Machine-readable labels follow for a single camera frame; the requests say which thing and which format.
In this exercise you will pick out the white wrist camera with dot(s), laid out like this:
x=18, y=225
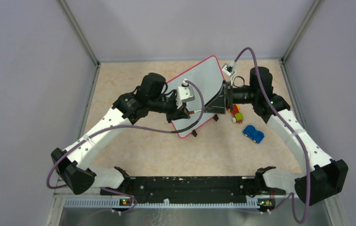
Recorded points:
x=229, y=69
x=185, y=93

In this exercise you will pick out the pink-framed whiteboard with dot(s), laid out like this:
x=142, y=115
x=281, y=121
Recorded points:
x=207, y=76

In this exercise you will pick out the aluminium frame rail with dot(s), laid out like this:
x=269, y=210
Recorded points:
x=107, y=186

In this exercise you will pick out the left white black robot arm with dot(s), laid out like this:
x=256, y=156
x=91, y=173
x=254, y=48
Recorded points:
x=72, y=163

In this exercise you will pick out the blue toy car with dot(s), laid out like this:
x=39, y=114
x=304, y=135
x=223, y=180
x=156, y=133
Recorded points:
x=252, y=133

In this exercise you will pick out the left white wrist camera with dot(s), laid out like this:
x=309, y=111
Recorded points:
x=185, y=93

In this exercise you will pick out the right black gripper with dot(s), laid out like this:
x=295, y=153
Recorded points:
x=217, y=104

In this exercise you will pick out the colourful toy brick figure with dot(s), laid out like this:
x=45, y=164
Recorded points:
x=237, y=116

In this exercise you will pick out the white marker pen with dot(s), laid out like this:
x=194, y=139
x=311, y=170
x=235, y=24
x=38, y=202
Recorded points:
x=196, y=111

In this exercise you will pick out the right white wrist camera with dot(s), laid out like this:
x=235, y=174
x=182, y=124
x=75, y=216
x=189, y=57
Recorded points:
x=229, y=69

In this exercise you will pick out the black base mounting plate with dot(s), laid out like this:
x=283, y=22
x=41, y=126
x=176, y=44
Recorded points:
x=195, y=190

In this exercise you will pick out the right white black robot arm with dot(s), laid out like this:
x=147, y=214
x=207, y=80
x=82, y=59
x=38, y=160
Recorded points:
x=321, y=176

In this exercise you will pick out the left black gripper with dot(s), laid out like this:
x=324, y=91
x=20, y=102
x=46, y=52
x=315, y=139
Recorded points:
x=176, y=114

